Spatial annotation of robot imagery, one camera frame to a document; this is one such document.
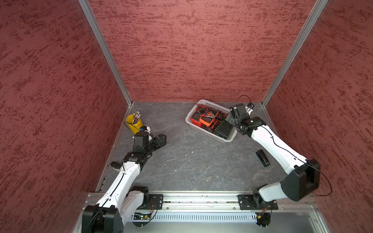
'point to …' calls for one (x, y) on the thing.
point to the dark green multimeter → (224, 129)
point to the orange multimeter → (206, 121)
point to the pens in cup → (136, 116)
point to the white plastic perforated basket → (215, 107)
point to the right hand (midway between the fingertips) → (235, 121)
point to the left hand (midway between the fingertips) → (160, 142)
